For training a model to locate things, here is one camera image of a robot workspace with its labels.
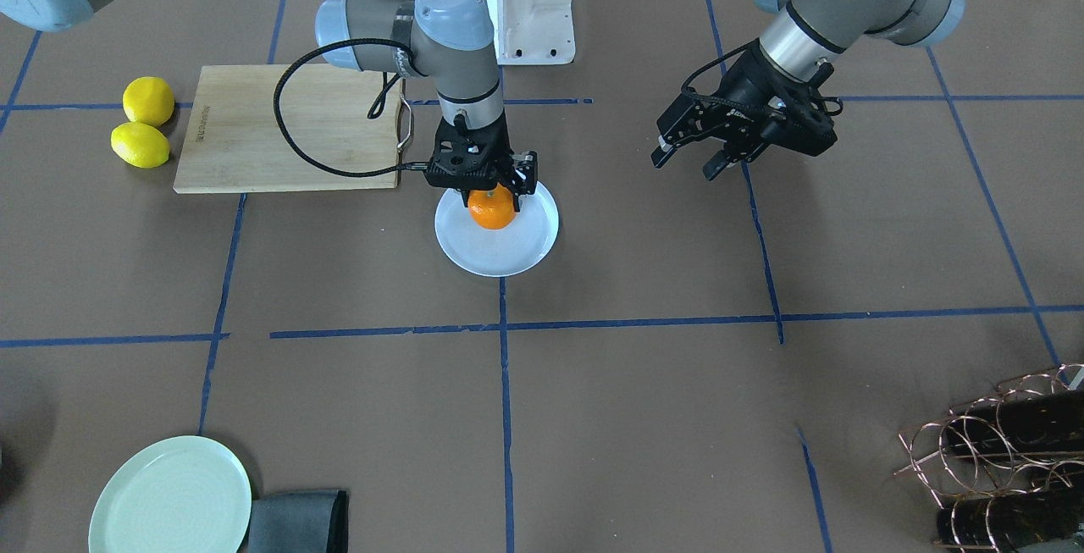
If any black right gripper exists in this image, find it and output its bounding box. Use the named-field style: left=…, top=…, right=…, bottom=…
left=423, top=110, right=538, bottom=213

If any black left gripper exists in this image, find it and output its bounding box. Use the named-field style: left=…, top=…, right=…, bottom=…
left=650, top=41, right=841, bottom=181

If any orange fruit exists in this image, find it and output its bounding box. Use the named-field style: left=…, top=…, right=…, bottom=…
left=466, top=184, right=517, bottom=231

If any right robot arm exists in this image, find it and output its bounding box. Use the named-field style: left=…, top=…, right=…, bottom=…
left=3, top=0, right=538, bottom=207

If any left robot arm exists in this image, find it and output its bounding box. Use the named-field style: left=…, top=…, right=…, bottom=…
left=651, top=0, right=965, bottom=180

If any light blue plate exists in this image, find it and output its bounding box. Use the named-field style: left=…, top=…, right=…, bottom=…
left=434, top=182, right=559, bottom=278

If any light green plate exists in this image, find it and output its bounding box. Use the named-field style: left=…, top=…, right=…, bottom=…
left=86, top=436, right=251, bottom=552

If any bamboo cutting board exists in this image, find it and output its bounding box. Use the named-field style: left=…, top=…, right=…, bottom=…
left=175, top=63, right=407, bottom=194

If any yellow lemon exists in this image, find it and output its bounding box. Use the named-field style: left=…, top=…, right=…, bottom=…
left=111, top=121, right=171, bottom=169
left=121, top=77, right=177, bottom=127

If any dark grey folded cloth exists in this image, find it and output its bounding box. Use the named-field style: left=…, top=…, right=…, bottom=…
left=247, top=489, right=350, bottom=552

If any dark green wine bottle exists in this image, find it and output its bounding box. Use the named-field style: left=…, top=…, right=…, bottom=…
left=938, top=390, right=1083, bottom=462

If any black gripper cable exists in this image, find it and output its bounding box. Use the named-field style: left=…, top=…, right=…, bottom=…
left=273, top=36, right=429, bottom=180

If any copper wire bottle rack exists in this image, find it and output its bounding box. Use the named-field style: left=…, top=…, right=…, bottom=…
left=896, top=363, right=1083, bottom=552

